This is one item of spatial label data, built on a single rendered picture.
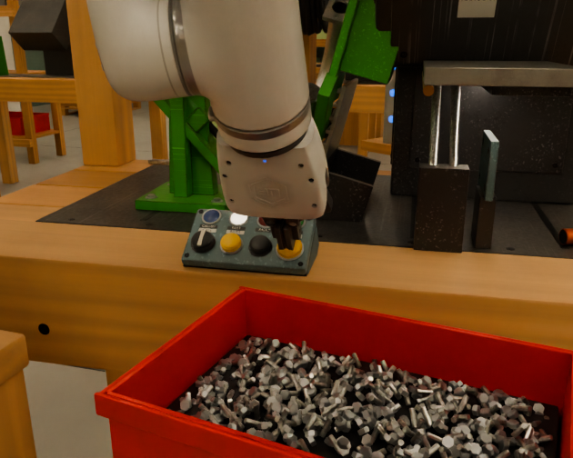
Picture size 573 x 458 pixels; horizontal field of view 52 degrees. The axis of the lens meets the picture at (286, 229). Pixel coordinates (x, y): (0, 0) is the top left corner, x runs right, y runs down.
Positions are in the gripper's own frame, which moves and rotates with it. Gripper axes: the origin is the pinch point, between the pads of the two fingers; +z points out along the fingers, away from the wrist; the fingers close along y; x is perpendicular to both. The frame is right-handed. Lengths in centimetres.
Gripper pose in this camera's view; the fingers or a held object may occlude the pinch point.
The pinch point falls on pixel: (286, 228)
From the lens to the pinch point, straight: 64.9
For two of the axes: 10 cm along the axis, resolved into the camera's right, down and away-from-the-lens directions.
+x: 1.7, -7.9, 5.9
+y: 9.8, 0.6, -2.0
